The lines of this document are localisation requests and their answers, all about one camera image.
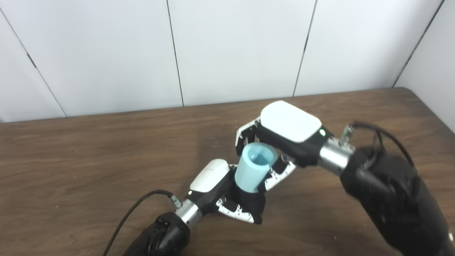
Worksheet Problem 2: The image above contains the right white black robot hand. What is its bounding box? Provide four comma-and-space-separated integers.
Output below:
235, 100, 333, 193

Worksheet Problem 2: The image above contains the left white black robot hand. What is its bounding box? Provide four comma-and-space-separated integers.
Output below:
186, 159, 262, 224

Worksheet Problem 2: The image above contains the light-blue hose piece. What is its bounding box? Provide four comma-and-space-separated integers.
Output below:
235, 143, 279, 194

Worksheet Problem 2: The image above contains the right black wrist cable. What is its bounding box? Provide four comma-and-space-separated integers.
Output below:
341, 121, 417, 168

